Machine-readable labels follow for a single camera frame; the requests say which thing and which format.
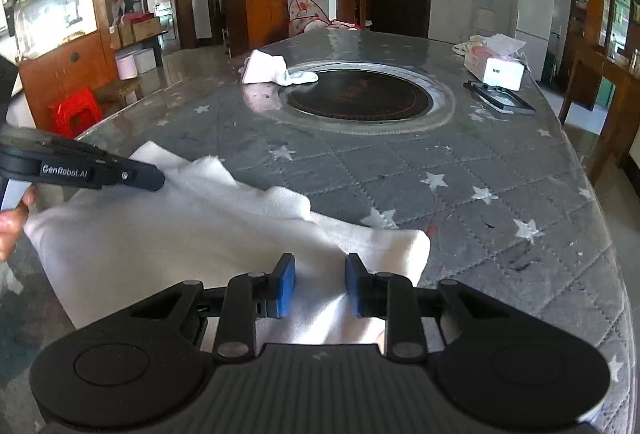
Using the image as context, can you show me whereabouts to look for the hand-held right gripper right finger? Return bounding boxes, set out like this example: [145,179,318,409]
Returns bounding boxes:
[345,253,525,363]

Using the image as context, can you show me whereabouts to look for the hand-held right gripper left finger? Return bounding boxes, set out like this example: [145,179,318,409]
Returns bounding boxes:
[116,253,297,363]

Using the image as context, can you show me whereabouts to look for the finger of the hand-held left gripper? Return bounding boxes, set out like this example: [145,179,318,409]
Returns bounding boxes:
[122,161,166,193]

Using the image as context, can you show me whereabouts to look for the cream white garment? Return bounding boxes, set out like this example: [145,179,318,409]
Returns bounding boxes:
[22,141,432,347]

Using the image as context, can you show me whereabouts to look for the person's left hand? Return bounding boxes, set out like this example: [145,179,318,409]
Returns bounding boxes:
[0,186,39,263]

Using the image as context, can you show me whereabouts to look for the red plastic stool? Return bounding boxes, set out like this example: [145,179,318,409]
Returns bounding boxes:
[50,88,104,137]

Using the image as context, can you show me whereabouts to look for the small wooden stool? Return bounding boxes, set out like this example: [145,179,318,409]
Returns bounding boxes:
[95,78,144,108]

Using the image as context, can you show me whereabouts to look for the white storage bin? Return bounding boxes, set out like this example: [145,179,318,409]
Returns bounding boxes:
[135,48,157,75]
[115,54,139,80]

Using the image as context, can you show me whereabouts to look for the cardboard box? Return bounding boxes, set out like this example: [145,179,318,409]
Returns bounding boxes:
[107,14,164,50]

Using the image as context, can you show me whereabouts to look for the pink cuffed white gloves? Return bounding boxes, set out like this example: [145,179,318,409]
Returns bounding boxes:
[240,50,319,87]

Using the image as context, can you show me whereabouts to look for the round black built-in cooktop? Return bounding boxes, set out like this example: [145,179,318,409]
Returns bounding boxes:
[272,60,456,132]

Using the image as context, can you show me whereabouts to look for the polka dot play tent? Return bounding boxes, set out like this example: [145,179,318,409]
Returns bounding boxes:
[288,0,362,37]

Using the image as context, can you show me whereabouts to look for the white pink tissue box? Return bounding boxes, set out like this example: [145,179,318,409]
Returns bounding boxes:
[464,34,527,91]

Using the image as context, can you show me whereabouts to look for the small wooden side table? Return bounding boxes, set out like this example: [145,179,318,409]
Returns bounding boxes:
[336,0,372,28]

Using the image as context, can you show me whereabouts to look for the white water dispenser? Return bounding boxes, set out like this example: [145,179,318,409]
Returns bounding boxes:
[473,0,499,40]

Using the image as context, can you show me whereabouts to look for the white refrigerator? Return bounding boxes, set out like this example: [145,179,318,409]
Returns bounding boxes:
[515,0,557,82]

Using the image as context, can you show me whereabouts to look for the wooden wall cabinet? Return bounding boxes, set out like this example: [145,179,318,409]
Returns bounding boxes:
[0,0,119,127]

